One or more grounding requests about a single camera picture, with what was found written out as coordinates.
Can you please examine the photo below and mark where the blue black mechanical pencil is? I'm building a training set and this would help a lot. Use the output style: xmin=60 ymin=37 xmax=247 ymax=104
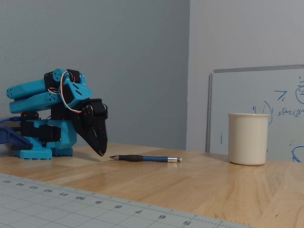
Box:
xmin=109 ymin=154 xmax=183 ymax=163

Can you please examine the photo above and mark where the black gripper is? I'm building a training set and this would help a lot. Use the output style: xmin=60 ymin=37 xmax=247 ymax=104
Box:
xmin=76 ymin=98 xmax=109 ymax=157

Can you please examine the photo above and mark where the grey gridded cutting mat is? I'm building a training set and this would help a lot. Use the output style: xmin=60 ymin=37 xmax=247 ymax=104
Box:
xmin=0 ymin=172 xmax=260 ymax=228

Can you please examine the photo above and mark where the blue usb cable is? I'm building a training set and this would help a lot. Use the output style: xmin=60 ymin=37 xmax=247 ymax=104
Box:
xmin=0 ymin=116 xmax=21 ymax=124

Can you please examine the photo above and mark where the white red servo cable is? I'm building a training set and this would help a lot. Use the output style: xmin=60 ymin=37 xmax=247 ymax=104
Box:
xmin=58 ymin=70 xmax=84 ymax=113

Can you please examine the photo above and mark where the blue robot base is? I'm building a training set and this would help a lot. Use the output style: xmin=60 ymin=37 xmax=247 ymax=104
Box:
xmin=13 ymin=111 xmax=79 ymax=161

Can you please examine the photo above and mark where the whiteboard with blue writing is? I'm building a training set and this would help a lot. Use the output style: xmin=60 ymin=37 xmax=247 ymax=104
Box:
xmin=205 ymin=64 xmax=304 ymax=163

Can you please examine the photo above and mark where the white ceramic mug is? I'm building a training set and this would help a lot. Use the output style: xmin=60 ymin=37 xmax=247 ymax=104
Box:
xmin=228 ymin=113 xmax=271 ymax=166

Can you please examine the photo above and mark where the dark blue table clamp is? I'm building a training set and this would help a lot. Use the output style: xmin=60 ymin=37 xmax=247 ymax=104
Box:
xmin=0 ymin=126 xmax=33 ymax=151

